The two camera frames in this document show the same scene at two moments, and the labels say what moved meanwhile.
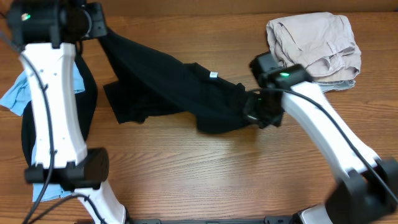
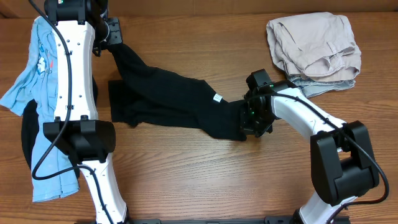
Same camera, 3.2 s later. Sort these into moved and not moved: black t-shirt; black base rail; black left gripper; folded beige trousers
Moved: black left gripper; black t-shirt
Not moved: black base rail; folded beige trousers
